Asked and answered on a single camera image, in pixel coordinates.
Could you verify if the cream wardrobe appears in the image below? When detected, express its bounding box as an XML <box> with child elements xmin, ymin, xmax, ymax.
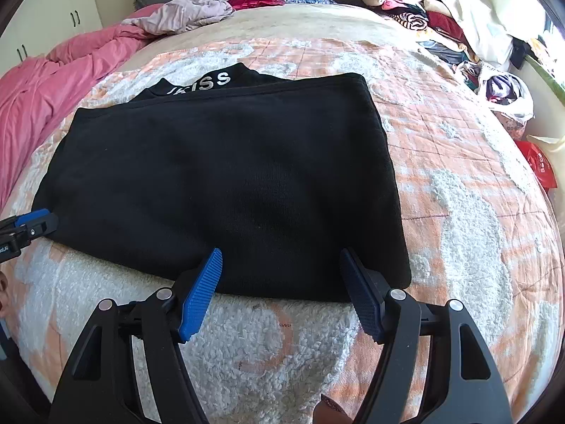
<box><xmin>0</xmin><ymin>0</ymin><xmax>104</xmax><ymax>76</ymax></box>

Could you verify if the white curtain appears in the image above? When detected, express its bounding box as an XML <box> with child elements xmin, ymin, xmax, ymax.
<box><xmin>424</xmin><ymin>0</ymin><xmax>552</xmax><ymax>69</ymax></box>

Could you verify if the red garment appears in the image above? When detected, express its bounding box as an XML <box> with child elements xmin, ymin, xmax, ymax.
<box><xmin>227</xmin><ymin>0</ymin><xmax>287</xmax><ymax>11</ymax></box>

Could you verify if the lilac crumpled garment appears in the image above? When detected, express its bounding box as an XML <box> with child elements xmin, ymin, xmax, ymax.
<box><xmin>121</xmin><ymin>0</ymin><xmax>234</xmax><ymax>36</ymax></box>

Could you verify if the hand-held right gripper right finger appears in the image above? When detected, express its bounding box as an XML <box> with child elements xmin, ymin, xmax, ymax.
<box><xmin>339</xmin><ymin>247</ymin><xmax>515</xmax><ymax>424</ymax></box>

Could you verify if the pile of mixed clothes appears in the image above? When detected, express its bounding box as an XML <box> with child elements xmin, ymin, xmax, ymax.
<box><xmin>359</xmin><ymin>0</ymin><xmax>477</xmax><ymax>60</ymax></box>

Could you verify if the pink quilt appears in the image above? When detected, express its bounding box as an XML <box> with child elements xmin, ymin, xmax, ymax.
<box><xmin>0</xmin><ymin>4</ymin><xmax>166</xmax><ymax>208</ymax></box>

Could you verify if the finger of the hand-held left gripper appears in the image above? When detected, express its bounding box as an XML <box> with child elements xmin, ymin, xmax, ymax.
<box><xmin>0</xmin><ymin>208</ymin><xmax>59</xmax><ymax>247</ymax></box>

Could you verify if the red plastic bag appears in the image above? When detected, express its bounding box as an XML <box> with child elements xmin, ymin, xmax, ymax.
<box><xmin>514</xmin><ymin>140</ymin><xmax>559</xmax><ymax>193</ymax></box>

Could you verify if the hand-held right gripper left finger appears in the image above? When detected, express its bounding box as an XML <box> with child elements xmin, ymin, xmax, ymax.
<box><xmin>48</xmin><ymin>247</ymin><xmax>224</xmax><ymax>424</ymax></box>

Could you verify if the white plastic bag of clothes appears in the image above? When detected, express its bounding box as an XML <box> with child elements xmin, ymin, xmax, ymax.
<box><xmin>454</xmin><ymin>59</ymin><xmax>535</xmax><ymax>120</ymax></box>

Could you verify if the orange and white fleece blanket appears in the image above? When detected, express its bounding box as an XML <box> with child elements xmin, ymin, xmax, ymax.
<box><xmin>0</xmin><ymin>2</ymin><xmax>565</xmax><ymax>424</ymax></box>

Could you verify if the black sweater with orange patches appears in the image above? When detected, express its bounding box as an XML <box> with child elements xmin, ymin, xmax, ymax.
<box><xmin>33</xmin><ymin>63</ymin><xmax>412</xmax><ymax>305</ymax></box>

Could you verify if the person's right hand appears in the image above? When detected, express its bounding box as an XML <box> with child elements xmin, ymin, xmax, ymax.
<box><xmin>311</xmin><ymin>395</ymin><xmax>354</xmax><ymax>424</ymax></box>

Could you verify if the black hanging garment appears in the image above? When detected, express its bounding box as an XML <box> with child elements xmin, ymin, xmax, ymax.
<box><xmin>511</xmin><ymin>37</ymin><xmax>533</xmax><ymax>69</ymax></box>

